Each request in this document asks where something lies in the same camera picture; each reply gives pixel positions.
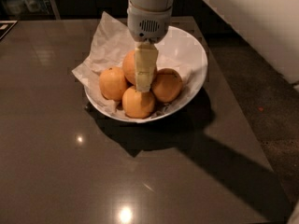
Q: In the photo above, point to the white bowl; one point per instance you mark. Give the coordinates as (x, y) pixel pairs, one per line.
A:
(178, 50)

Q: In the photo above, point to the dark tray at table corner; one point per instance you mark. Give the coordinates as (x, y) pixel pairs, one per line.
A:
(5, 27)

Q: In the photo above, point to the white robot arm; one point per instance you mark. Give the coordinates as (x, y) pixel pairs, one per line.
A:
(271, 27)

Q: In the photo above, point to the orange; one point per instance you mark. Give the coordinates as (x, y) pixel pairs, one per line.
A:
(128, 66)
(112, 83)
(167, 85)
(138, 104)

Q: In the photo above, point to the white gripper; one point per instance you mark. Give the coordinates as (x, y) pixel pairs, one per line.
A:
(149, 25)

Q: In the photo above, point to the white containers on shelf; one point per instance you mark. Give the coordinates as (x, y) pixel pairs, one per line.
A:
(18, 7)

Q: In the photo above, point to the white crumpled paper liner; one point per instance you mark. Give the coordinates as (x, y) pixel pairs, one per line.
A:
(111, 42)

